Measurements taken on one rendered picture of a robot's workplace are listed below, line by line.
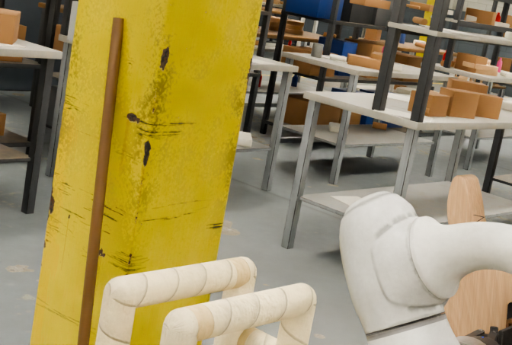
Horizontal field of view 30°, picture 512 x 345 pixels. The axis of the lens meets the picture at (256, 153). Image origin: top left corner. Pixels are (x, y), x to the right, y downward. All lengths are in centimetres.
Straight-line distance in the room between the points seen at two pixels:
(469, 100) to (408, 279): 436
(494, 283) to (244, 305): 69
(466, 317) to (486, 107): 421
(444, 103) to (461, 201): 380
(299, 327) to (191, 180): 106
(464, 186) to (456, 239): 39
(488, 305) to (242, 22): 82
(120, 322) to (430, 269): 40
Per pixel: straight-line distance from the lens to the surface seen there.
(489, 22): 998
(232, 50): 199
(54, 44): 709
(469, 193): 152
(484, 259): 112
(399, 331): 116
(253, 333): 103
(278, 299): 92
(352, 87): 726
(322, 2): 858
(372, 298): 116
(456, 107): 542
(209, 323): 85
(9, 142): 640
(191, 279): 94
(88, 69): 201
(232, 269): 99
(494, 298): 151
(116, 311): 89
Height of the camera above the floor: 151
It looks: 11 degrees down
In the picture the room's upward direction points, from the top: 10 degrees clockwise
